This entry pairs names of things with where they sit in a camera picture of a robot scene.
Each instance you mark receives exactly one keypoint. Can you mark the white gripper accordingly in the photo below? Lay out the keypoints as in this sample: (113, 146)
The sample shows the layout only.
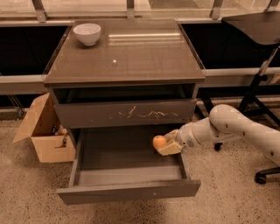
(185, 136)

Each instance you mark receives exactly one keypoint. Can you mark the orange fruit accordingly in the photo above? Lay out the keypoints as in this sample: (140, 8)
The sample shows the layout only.
(159, 141)

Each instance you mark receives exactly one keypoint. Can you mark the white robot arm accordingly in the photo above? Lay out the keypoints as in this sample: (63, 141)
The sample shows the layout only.
(223, 124)

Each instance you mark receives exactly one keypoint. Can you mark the open grey middle drawer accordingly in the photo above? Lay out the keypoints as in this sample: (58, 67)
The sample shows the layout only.
(120, 163)

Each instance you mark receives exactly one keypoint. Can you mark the closed scratched grey drawer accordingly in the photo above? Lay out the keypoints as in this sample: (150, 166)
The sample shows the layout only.
(124, 113)

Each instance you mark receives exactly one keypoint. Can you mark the grey drawer cabinet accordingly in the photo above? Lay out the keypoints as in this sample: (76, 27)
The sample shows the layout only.
(133, 60)

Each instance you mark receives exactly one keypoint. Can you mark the black office chair base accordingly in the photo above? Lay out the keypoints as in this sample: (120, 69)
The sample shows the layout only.
(261, 176)

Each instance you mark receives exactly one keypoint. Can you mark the open cardboard box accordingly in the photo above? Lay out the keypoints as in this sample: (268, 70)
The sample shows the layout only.
(50, 140)

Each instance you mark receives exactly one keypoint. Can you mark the white ceramic bowl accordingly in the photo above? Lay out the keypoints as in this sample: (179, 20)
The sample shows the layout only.
(88, 34)

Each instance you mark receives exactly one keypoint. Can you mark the metal window railing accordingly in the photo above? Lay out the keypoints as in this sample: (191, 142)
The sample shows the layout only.
(181, 10)

